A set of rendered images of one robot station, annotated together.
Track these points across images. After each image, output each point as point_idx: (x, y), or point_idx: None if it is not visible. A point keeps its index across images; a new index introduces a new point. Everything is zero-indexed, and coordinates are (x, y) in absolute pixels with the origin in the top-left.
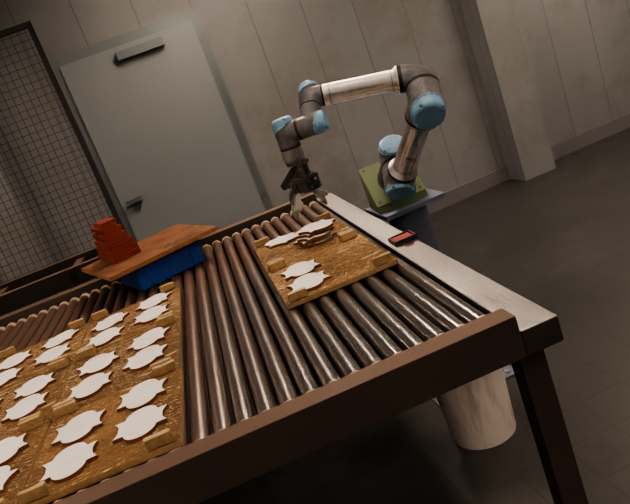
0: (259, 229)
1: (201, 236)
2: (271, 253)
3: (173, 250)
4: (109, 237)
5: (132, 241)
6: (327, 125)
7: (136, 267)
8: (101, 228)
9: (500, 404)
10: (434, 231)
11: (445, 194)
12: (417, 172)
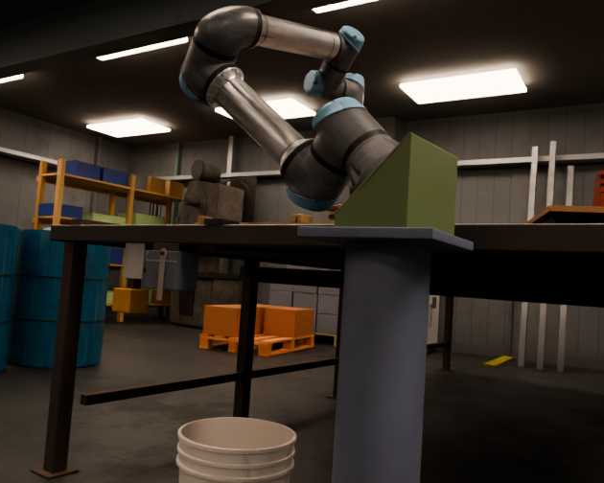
0: None
1: (544, 212)
2: None
3: (536, 218)
4: (595, 191)
5: (599, 203)
6: (304, 89)
7: (528, 222)
8: (595, 178)
9: None
10: (354, 319)
11: (297, 231)
12: (280, 167)
